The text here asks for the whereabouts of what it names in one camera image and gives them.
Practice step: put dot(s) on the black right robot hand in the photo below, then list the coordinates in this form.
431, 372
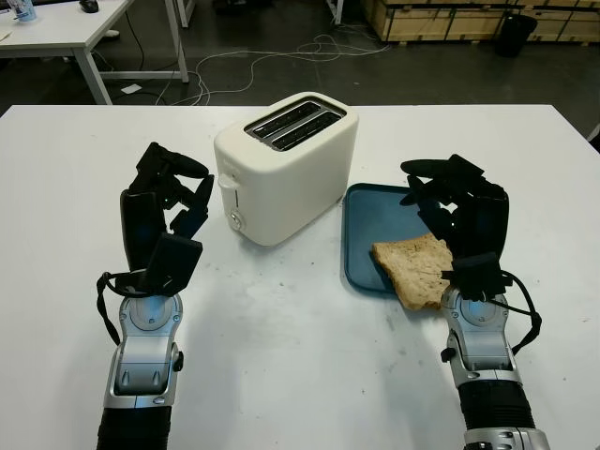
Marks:
483, 220

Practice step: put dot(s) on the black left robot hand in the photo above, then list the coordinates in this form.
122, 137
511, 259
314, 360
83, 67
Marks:
140, 220

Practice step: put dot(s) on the brown bread slice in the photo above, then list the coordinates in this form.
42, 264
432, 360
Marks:
412, 267

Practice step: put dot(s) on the cream white two-slot toaster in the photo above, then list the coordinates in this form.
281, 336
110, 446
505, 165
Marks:
290, 187

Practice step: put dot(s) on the dark blue plastic tray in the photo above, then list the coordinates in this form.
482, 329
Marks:
375, 220

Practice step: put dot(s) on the white paper scrap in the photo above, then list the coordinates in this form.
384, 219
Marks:
131, 88

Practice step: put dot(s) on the black waste bin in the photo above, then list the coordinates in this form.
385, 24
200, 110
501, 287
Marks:
515, 35

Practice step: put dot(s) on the white shoe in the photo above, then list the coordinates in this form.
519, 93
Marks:
111, 33

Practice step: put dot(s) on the white office desk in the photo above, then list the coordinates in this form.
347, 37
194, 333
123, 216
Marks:
70, 33

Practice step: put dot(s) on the black computer mouse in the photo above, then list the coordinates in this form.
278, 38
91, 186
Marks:
88, 5

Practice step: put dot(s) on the beige paper sheet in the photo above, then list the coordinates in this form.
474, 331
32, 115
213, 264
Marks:
4, 36

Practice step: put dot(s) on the white cup with blue print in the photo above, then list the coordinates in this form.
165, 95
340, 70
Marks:
25, 11

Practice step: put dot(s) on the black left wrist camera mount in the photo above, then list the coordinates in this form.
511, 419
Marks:
173, 262

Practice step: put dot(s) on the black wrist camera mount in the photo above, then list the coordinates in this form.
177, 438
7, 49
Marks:
173, 262
478, 276

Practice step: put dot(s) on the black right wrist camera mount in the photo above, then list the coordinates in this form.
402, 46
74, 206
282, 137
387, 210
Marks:
478, 276

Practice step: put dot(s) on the white table leg frame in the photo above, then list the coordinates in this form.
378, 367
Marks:
334, 10

